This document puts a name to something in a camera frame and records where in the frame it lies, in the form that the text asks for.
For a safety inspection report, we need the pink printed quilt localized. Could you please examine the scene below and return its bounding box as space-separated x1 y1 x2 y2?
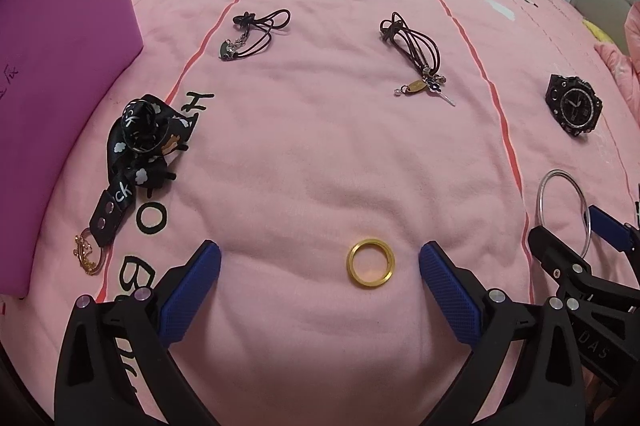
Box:
0 0 640 426

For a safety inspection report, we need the pink padded jacket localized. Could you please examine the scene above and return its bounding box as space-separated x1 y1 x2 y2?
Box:
595 1 640 107

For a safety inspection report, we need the brown cord necklace with charms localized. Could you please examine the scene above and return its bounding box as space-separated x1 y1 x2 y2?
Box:
379 11 457 107

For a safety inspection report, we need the large silver bangle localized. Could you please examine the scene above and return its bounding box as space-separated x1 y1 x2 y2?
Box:
537 169 593 259

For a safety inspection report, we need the black cord with green charm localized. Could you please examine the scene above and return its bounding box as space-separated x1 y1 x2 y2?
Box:
218 9 292 62

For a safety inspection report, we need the black wristwatch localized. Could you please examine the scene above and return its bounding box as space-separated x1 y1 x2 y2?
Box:
545 74 603 138

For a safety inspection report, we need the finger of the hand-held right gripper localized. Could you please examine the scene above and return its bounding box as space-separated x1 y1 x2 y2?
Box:
588 205 640 253
528 225 598 287

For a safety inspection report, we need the gold ring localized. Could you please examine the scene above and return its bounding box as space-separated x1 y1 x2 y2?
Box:
346 237 396 289

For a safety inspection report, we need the black lanyard keychain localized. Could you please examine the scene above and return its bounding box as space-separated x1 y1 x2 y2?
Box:
74 94 198 277

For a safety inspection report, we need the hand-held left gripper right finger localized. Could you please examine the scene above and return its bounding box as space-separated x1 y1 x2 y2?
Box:
417 241 586 426

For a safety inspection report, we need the yellow cloth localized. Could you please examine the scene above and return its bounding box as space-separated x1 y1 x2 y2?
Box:
582 19 613 46

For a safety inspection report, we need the purple plastic basin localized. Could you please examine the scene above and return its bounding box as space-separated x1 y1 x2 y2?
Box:
0 0 146 299

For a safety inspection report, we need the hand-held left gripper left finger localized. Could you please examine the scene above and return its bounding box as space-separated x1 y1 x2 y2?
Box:
54 240 223 426

